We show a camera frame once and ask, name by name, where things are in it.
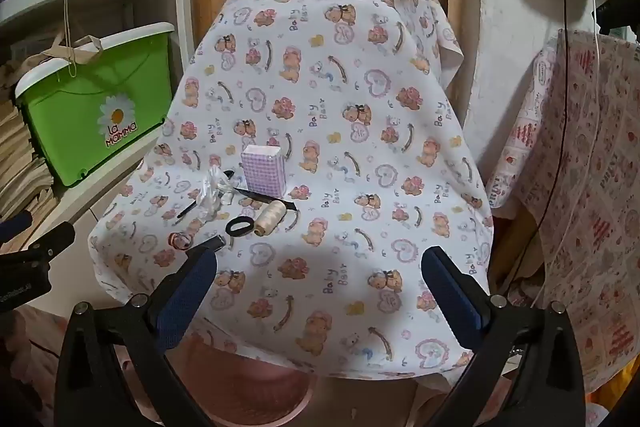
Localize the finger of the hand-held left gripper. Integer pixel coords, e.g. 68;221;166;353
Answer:
27;222;76;264
0;212;34;248

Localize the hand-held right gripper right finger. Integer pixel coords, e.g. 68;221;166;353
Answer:
421;246;586;427

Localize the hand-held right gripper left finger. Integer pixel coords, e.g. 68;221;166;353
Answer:
54;234;227;427

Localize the clear plastic wrapper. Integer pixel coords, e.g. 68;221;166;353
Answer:
192;164;236;223

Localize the pink plastic basket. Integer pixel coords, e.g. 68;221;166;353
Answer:
165;334;321;427

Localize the purple checkered tissue pack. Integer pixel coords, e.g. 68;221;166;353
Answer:
241;145;288;199

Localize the stack of old papers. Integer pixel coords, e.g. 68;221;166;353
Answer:
0;57;56;223

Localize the green storage box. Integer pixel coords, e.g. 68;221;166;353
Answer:
15;22;176;188

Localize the cream thread spool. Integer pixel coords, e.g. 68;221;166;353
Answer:
252;199;287;238

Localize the black plastic knife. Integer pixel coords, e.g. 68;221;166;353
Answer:
231;186;300;212

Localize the pink printed hanging cloth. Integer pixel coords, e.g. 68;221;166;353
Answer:
492;29;640;398

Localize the bear printed tablecloth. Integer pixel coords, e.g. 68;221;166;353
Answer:
87;0;496;380

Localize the brown paper bag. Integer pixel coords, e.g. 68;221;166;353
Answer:
42;0;104;78

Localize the white cabinet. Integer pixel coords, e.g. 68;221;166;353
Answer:
460;0;601;198

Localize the black cable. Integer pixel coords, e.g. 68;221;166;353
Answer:
507;0;568;293

